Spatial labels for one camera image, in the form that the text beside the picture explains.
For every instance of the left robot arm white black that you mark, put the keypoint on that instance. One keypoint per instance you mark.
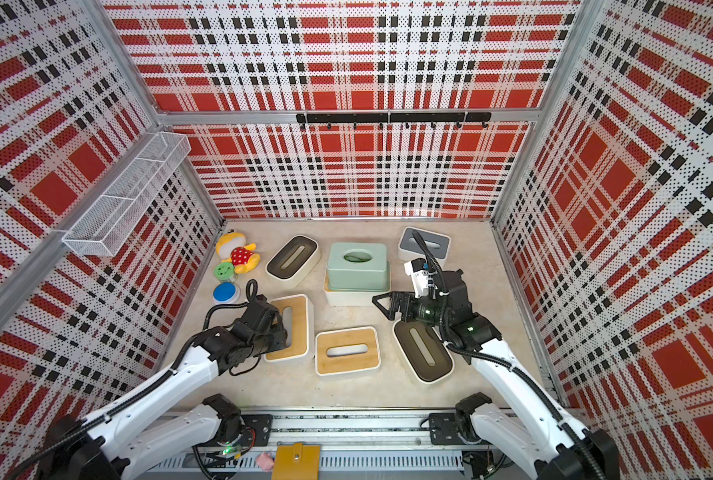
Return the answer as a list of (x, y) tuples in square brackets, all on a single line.
[(120, 440)]

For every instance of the white wire mesh wall basket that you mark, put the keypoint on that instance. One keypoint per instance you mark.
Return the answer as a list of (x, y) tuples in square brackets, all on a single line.
[(110, 220)]

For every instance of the cream tissue box dark lid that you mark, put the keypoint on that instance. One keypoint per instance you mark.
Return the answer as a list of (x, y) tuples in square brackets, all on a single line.
[(294, 261)]

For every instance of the cream box dark lid front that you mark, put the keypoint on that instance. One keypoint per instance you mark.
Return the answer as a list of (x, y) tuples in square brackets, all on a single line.
[(423, 351)]

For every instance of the yellow block on rail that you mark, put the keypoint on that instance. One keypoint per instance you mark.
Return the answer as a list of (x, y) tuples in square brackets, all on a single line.
[(297, 461)]

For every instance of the pink small object on rail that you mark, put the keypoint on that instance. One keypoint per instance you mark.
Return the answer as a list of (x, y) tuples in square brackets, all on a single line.
[(265, 462)]

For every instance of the white tissue box grey lid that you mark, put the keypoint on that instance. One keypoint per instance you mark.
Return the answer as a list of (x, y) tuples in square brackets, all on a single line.
[(438, 245)]

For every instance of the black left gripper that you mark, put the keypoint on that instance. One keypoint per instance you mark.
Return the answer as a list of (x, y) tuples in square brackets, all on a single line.
[(280, 336)]

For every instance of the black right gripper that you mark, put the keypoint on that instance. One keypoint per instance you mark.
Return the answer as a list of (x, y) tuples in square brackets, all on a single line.
[(395, 303)]

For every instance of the black wall hook rail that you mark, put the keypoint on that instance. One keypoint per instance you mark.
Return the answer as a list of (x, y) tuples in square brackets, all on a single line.
[(329, 119)]

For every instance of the large white box bamboo lid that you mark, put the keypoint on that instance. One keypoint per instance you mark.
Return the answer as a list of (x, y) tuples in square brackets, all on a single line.
[(351, 298)]

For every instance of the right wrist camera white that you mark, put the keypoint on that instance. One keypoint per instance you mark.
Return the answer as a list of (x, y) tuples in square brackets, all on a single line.
[(422, 273)]

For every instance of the yellow plush toy red dots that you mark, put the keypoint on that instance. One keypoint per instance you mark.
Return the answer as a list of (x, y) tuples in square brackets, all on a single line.
[(233, 248)]

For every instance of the blue lid white jar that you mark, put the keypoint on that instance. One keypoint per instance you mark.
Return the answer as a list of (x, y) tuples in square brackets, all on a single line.
[(226, 293)]

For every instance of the mint green tissue box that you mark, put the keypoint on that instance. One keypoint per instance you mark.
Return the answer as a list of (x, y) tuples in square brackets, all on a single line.
[(358, 266)]

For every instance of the green lid air freshener jar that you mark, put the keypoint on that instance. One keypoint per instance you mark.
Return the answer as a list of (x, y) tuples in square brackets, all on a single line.
[(225, 272)]

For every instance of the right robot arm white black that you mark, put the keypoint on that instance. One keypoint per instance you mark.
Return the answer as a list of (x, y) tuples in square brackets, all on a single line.
[(524, 396)]

